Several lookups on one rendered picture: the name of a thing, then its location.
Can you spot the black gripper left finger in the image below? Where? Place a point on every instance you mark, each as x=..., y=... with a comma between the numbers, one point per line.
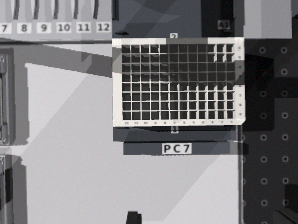
x=134, y=218

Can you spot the white deep-well block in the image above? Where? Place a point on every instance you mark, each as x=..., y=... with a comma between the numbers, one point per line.
x=144, y=95

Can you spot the dark grey perforated base plate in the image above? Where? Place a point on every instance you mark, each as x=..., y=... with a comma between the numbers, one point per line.
x=270, y=130

